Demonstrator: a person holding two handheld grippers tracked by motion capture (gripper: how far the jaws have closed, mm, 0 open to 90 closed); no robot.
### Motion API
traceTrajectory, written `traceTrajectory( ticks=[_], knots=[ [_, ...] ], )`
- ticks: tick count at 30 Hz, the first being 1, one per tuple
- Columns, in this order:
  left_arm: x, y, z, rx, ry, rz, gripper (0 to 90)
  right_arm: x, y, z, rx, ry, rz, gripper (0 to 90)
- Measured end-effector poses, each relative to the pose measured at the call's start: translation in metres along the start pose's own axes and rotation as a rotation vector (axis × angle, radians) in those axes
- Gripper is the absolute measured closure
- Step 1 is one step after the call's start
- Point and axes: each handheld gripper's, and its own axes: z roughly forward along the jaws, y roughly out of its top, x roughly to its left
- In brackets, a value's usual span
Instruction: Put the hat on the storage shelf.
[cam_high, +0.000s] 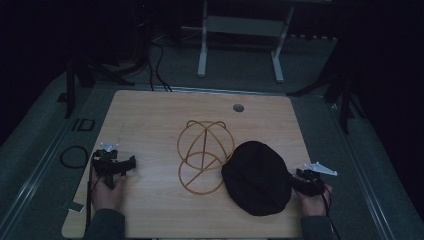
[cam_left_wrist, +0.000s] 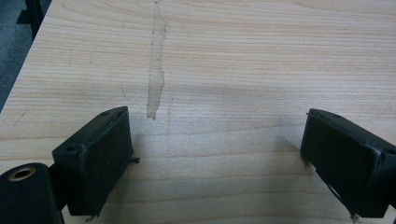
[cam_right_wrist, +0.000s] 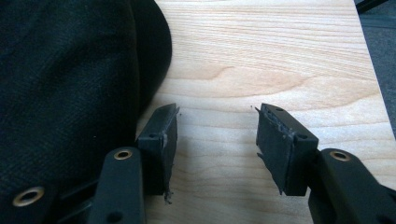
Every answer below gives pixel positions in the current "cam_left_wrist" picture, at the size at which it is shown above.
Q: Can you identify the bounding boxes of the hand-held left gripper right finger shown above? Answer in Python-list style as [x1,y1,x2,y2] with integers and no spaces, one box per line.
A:
[300,107,396,218]

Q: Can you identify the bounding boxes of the strip of tape residue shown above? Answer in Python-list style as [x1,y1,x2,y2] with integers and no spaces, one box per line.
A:
[146,1,169,120]

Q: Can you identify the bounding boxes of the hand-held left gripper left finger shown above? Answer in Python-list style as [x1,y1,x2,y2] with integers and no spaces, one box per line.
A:
[51,105,141,218]

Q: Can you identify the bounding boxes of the black metal stand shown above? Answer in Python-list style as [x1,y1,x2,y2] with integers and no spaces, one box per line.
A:
[16,0,53,41]

